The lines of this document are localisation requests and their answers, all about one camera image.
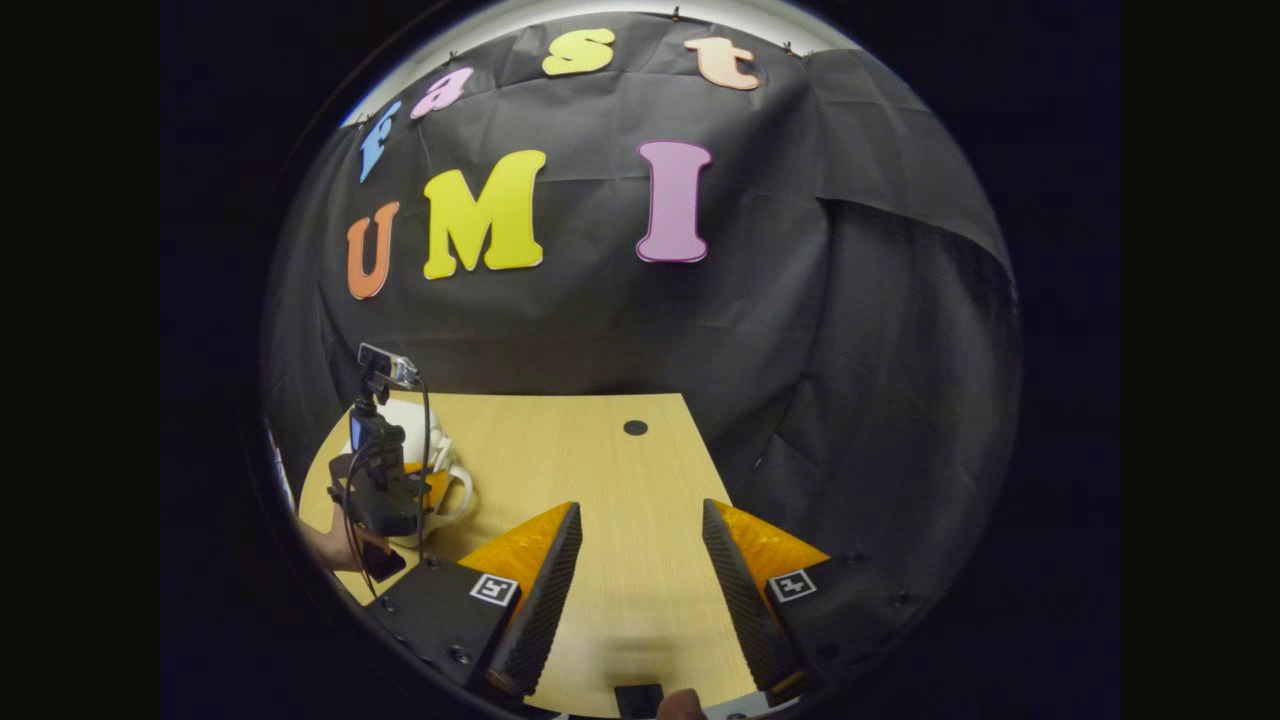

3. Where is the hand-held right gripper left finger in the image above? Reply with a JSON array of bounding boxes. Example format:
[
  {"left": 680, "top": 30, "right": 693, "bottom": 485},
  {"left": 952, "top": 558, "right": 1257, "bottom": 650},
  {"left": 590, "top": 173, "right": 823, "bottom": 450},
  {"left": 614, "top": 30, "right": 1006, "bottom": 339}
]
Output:
[{"left": 365, "top": 501, "right": 584, "bottom": 701}]

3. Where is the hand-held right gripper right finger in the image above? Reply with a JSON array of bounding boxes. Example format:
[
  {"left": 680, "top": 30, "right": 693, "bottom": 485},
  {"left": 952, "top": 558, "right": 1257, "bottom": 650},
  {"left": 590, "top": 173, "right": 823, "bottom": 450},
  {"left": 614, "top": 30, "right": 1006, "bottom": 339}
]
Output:
[{"left": 701, "top": 498, "right": 931, "bottom": 701}]

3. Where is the black backdrop cloth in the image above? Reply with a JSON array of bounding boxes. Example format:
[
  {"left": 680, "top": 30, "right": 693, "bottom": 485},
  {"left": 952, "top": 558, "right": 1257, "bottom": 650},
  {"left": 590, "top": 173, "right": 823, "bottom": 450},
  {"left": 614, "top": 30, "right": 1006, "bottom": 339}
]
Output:
[{"left": 262, "top": 10, "right": 1023, "bottom": 641}]

